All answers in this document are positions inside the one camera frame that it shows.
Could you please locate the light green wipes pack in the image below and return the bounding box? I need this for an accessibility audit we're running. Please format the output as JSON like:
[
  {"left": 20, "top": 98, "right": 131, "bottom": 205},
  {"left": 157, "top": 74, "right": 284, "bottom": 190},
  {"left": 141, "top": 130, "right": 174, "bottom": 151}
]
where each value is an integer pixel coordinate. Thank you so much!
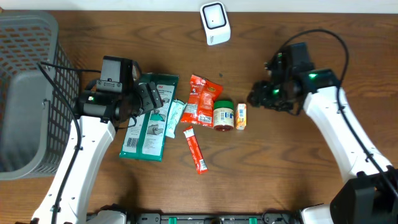
[{"left": 165, "top": 100, "right": 187, "bottom": 138}]

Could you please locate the small orange box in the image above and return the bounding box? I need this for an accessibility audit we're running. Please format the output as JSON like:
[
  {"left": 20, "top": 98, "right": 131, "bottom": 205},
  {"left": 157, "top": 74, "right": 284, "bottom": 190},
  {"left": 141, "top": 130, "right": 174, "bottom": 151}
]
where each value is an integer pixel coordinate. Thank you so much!
[{"left": 235, "top": 103, "right": 247, "bottom": 130}]

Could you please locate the green lid jar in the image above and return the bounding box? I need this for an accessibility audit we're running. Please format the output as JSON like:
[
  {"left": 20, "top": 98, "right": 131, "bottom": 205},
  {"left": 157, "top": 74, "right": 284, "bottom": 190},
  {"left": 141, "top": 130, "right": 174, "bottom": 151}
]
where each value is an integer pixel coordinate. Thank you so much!
[{"left": 213, "top": 100, "right": 234, "bottom": 131}]

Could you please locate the red snack bag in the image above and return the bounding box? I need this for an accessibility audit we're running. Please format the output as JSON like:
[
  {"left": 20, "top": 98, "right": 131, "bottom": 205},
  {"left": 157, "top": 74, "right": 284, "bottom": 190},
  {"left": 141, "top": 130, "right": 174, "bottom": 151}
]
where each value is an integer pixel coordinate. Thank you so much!
[{"left": 180, "top": 75, "right": 223, "bottom": 128}]

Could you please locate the red stick sachet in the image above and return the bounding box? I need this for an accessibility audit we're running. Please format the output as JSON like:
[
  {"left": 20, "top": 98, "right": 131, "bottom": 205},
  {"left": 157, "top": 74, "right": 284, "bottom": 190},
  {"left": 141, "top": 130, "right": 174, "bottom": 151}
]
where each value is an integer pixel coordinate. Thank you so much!
[{"left": 183, "top": 126, "right": 208, "bottom": 174}]

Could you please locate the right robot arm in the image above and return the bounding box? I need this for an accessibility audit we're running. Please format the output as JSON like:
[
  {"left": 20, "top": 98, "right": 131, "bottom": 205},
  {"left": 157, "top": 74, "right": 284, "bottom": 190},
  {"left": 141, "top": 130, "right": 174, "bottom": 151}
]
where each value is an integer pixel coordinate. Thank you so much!
[{"left": 248, "top": 43, "right": 397, "bottom": 223}]

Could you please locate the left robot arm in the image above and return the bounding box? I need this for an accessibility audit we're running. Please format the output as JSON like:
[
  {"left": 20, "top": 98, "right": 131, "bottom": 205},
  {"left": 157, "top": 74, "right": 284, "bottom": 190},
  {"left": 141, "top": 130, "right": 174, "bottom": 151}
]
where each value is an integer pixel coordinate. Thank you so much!
[{"left": 31, "top": 56, "right": 164, "bottom": 223}]

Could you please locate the white barcode scanner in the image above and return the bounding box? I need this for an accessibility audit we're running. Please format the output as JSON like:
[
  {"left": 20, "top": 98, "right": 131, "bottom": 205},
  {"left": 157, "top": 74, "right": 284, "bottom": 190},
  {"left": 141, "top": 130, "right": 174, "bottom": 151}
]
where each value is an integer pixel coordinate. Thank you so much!
[{"left": 200, "top": 1, "right": 231, "bottom": 45}]

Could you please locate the grey plastic mesh basket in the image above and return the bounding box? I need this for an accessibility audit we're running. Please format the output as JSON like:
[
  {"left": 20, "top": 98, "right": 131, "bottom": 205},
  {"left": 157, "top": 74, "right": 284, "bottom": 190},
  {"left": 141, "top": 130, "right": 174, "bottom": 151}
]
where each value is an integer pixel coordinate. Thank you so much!
[{"left": 1, "top": 11, "right": 80, "bottom": 180}]

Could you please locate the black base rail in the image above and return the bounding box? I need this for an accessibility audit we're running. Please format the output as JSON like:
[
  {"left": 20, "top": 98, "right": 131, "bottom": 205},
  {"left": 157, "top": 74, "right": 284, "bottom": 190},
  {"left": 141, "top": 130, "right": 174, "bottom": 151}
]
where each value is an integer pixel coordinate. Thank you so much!
[{"left": 86, "top": 212, "right": 304, "bottom": 224}]

